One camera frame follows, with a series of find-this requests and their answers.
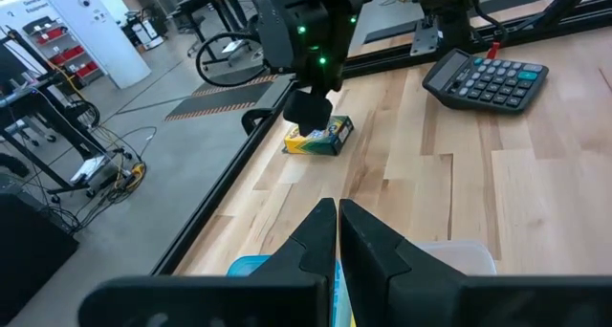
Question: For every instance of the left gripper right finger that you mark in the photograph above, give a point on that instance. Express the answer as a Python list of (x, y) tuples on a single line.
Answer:
[(368, 255)]

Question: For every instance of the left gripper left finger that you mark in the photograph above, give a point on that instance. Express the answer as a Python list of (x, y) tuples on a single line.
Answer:
[(315, 250)]

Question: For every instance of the yellow green crayon box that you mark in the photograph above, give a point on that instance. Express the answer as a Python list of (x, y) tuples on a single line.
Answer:
[(330, 143)]

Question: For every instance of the clear pencil box teal lid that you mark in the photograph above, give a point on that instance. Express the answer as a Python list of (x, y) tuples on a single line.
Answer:
[(459, 260)]

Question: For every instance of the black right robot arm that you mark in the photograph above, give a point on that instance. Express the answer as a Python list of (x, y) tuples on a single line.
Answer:
[(287, 11)]

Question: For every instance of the black hazard striped mat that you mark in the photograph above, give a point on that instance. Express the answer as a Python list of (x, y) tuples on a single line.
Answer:
[(215, 102)]

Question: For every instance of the black desk calculator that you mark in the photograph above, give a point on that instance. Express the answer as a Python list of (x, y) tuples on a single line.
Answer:
[(487, 83)]

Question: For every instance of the white cart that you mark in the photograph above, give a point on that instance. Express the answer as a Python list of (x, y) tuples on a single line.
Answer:
[(143, 30)]

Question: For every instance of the white power strip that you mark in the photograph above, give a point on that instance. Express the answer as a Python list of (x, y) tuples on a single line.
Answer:
[(91, 168)]

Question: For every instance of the white building pillar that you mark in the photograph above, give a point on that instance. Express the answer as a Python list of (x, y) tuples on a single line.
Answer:
[(95, 35)]

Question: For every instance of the shelf with red bins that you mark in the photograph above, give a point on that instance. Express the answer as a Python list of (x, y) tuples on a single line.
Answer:
[(62, 54)]

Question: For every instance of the large black box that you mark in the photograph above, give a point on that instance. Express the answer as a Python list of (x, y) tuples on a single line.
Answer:
[(28, 250)]

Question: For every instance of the black frame clamp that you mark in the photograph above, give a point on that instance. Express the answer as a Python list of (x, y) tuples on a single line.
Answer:
[(253, 119)]

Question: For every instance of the black aluminium table frame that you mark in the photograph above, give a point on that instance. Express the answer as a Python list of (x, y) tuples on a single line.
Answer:
[(215, 193)]

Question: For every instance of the grey metal base bracket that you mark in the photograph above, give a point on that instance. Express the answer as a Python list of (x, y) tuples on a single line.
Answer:
[(424, 37)]

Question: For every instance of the red tag on frame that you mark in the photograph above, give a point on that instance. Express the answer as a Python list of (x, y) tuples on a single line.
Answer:
[(492, 50)]

